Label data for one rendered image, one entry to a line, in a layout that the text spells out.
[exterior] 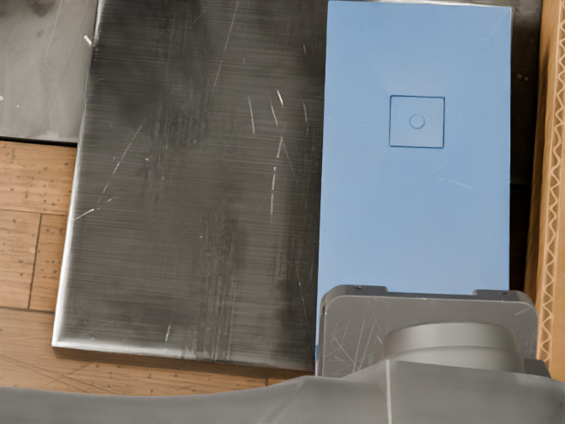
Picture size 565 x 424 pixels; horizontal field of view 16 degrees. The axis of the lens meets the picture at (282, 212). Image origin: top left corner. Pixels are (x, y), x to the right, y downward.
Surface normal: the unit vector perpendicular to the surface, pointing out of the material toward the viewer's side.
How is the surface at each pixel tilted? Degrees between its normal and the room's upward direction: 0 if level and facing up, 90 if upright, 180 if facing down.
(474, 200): 0
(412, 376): 28
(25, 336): 0
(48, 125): 0
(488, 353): 23
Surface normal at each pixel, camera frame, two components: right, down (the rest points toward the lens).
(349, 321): -0.01, 0.22
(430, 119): 0.00, -0.29
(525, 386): 0.52, -0.26
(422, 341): -0.44, -0.26
